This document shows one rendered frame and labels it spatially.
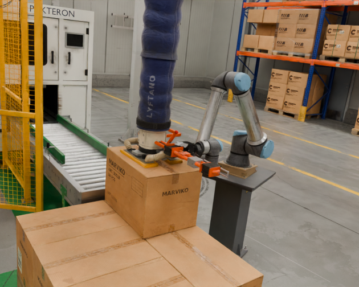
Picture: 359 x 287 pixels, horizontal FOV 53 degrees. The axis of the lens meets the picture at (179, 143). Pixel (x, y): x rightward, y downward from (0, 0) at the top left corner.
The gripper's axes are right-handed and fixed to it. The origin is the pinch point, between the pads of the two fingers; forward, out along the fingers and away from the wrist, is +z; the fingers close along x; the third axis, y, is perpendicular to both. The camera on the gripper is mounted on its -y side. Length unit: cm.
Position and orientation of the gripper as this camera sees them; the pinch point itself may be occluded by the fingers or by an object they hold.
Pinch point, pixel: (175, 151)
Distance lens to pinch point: 216.9
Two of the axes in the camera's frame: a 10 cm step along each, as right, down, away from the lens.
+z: -8.1, 0.8, -5.8
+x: 1.0, -9.6, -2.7
